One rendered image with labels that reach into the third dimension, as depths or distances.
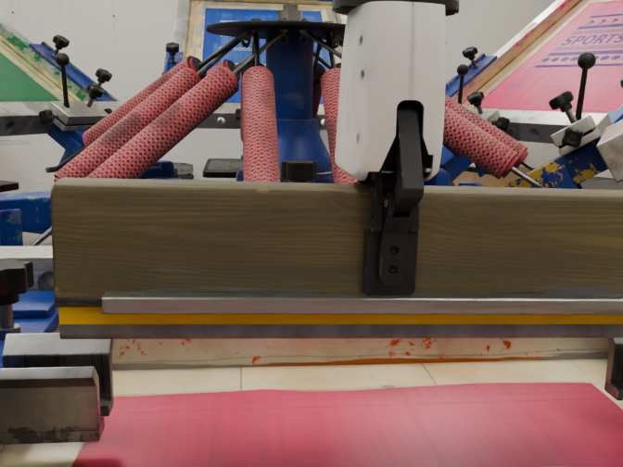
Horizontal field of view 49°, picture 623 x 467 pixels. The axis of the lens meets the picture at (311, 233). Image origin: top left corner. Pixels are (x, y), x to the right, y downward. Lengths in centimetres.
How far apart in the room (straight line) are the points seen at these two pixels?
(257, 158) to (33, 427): 56
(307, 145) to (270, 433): 78
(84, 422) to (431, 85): 29
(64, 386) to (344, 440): 19
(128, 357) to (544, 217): 37
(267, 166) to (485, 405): 48
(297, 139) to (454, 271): 81
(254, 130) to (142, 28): 365
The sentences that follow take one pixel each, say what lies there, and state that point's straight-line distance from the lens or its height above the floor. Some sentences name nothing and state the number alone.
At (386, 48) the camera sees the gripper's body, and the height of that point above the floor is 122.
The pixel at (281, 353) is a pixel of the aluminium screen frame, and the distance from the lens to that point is 63.
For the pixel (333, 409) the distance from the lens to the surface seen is 55.
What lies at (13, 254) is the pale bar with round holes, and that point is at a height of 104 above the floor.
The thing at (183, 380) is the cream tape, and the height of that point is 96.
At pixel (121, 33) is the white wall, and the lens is 463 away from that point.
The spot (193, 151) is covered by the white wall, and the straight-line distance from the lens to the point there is 458.
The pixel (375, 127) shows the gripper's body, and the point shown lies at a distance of 38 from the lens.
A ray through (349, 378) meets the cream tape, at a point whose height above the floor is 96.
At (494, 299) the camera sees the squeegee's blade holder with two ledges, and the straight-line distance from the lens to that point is 44.
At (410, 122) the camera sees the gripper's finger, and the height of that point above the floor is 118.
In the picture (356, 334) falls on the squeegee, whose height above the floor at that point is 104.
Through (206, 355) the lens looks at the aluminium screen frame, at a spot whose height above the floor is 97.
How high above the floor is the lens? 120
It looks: 11 degrees down
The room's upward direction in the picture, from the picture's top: 1 degrees clockwise
